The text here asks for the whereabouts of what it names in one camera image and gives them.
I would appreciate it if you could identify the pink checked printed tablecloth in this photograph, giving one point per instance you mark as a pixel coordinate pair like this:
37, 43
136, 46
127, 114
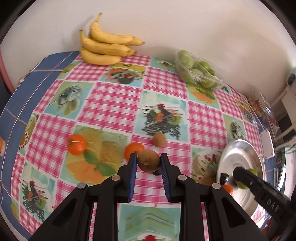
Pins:
111, 99

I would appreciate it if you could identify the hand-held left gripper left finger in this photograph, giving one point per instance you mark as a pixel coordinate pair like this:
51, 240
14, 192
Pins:
133, 176

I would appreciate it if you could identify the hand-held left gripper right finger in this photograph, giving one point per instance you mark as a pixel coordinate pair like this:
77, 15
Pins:
165, 178

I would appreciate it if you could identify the brown kiwi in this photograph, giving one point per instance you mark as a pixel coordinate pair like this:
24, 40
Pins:
148, 160

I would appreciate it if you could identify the yellow banana bunch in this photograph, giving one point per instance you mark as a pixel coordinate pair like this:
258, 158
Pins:
101, 48

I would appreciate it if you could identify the pile of packed green jujubes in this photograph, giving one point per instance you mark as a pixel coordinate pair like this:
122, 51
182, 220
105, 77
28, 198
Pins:
187, 61

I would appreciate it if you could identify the green jujube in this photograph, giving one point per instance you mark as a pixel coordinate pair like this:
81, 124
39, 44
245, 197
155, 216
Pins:
242, 185
253, 172

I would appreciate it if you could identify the pile of tan longans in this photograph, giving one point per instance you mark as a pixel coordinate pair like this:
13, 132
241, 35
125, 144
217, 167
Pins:
254, 105

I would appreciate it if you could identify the steel bowl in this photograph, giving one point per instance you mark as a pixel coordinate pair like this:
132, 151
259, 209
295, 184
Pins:
245, 153

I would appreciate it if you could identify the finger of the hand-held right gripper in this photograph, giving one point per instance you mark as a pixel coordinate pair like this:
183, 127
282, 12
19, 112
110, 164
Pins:
241, 175

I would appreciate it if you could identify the clear wrapped plastic tray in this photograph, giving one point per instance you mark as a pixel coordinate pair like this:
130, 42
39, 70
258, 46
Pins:
217, 80

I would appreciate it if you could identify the dark purple plum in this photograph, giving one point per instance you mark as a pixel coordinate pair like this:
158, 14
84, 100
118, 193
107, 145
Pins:
223, 178

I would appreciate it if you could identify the orange mandarin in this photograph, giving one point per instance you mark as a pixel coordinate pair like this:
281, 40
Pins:
131, 149
77, 144
228, 188

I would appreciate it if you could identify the blue striped cloth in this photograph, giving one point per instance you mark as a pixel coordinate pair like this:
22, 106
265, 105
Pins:
13, 109

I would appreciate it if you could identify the white chair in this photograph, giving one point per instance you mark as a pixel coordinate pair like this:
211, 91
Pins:
288, 92

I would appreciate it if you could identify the clear plastic clamshell box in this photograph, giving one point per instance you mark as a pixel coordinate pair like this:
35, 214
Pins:
266, 102

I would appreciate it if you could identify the white power adapter box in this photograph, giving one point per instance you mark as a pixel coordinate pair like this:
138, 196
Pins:
268, 144

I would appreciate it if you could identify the reddish curved furniture edge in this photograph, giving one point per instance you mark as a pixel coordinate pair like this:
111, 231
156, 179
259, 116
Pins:
4, 69

